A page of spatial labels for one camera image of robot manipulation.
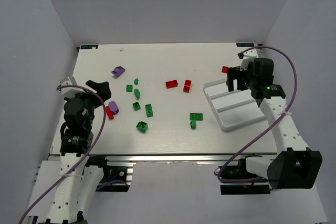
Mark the small red lego brick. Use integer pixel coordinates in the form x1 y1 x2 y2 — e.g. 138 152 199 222
222 66 228 73

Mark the purple round lego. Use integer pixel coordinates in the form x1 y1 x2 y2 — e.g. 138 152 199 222
108 101 119 114

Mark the red lego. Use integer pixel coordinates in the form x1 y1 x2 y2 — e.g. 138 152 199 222
105 106 114 120

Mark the purple lego brick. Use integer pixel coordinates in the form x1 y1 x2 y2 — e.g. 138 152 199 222
111 66 125 78

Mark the red flower lego brick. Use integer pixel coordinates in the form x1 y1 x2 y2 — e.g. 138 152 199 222
183 79 192 93

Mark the green 2x3 lego plate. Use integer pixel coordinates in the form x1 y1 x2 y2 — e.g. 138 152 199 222
190 113 203 121

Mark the small green lego brick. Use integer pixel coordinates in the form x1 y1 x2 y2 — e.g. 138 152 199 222
190 120 197 130

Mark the red 2x4 lego brick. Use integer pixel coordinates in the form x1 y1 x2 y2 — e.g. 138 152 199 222
165 80 178 89

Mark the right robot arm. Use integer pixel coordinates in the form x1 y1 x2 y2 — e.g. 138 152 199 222
226 57 322 189

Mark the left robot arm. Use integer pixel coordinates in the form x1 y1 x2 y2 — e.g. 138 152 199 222
45 77 111 223

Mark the green 2x2 lego brick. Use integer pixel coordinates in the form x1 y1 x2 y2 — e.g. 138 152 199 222
126 84 133 92

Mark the white sorting tray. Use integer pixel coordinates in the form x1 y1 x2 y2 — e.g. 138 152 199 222
203 79 265 132

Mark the right table label sticker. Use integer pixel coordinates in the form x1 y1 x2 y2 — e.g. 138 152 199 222
236 42 255 48

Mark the table label sticker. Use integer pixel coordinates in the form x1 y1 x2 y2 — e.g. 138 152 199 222
236 42 255 48
80 45 98 50

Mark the green curved lego piece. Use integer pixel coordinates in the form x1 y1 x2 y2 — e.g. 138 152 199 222
134 89 141 100

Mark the green upside-down square lego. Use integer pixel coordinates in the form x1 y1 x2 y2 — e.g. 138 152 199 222
132 102 141 111

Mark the left table label sticker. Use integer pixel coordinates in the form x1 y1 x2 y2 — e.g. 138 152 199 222
80 45 98 50

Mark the green 2x2 lego front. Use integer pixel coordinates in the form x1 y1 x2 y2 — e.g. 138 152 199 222
136 121 148 133

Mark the green upside-down long lego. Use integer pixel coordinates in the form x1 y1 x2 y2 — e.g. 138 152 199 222
145 104 153 118

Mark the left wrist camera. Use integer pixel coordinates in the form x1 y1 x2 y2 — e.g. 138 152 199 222
60 76 85 99

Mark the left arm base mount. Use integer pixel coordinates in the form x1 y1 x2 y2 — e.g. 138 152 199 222
85 155 130 193

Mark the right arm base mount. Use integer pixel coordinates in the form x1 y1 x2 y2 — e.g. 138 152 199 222
220 158 272 195

